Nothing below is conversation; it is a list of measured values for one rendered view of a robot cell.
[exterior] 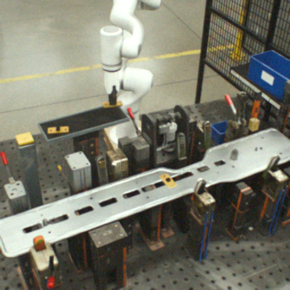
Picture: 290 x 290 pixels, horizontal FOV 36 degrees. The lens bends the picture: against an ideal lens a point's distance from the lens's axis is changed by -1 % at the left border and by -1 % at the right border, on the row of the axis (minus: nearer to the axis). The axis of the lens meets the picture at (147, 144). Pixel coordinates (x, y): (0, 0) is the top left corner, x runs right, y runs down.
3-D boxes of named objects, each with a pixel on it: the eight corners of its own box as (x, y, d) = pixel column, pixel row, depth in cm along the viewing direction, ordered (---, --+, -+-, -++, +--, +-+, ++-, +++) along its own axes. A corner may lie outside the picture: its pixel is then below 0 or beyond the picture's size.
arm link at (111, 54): (126, 56, 183) (104, 54, 184) (126, 26, 174) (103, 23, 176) (121, 66, 176) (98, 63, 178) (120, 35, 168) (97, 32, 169)
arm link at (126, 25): (154, 9, 191) (139, 64, 177) (118, 4, 193) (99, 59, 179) (153, -8, 183) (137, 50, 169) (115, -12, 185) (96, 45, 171)
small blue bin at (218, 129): (218, 146, 256) (220, 134, 250) (208, 137, 263) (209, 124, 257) (233, 141, 260) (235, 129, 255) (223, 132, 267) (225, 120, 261)
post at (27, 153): (32, 223, 207) (18, 149, 180) (28, 212, 212) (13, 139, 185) (48, 218, 210) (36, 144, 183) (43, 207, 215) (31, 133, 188)
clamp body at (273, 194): (262, 241, 203) (278, 185, 181) (246, 224, 211) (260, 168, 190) (277, 234, 206) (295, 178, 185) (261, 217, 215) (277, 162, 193)
